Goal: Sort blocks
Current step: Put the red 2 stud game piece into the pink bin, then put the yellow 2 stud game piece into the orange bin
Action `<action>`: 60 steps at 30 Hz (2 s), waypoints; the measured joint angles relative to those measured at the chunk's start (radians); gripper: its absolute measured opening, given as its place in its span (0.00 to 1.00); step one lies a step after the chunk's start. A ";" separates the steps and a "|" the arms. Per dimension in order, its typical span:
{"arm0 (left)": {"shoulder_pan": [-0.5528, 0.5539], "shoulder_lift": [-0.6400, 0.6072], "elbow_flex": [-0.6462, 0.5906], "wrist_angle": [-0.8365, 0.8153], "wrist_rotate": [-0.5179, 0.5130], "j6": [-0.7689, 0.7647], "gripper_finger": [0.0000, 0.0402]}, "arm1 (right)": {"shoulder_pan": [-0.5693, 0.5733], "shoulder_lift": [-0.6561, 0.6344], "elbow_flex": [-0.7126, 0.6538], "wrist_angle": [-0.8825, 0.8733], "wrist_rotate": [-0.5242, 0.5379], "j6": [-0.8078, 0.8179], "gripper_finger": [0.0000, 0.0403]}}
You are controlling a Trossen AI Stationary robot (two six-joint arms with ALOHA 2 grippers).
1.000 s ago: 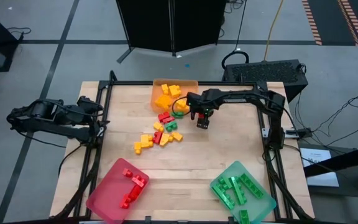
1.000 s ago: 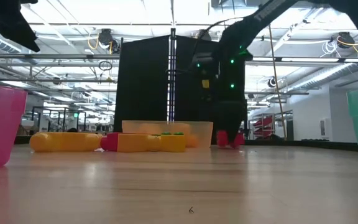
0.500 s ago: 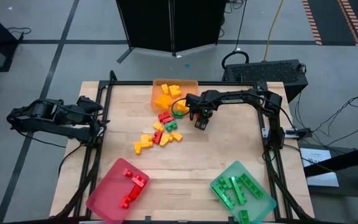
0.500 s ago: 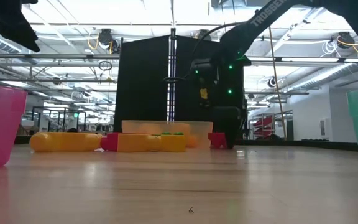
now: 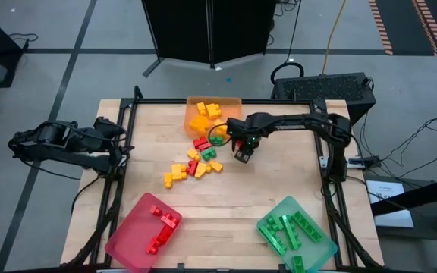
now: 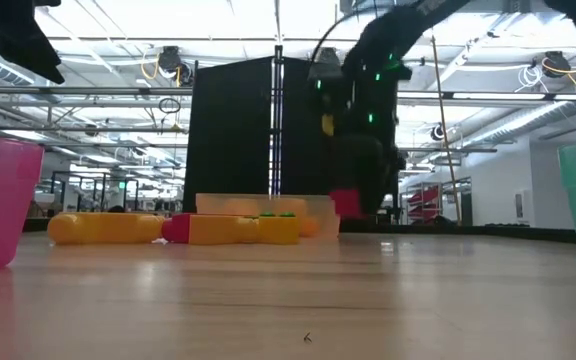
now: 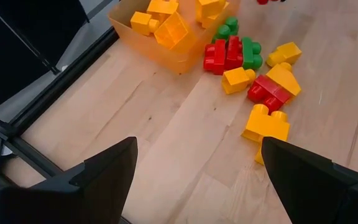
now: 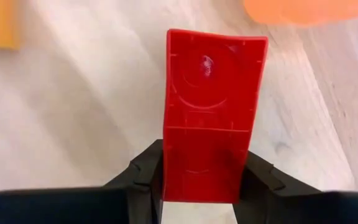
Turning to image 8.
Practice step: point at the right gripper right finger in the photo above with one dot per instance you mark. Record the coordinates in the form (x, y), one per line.
(291, 208)

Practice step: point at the orange plastic bin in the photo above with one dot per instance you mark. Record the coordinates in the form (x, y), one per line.
(306, 11)

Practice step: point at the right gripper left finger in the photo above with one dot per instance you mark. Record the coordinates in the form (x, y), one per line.
(73, 208)

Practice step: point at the red toy building block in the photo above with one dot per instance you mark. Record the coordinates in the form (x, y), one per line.
(210, 124)

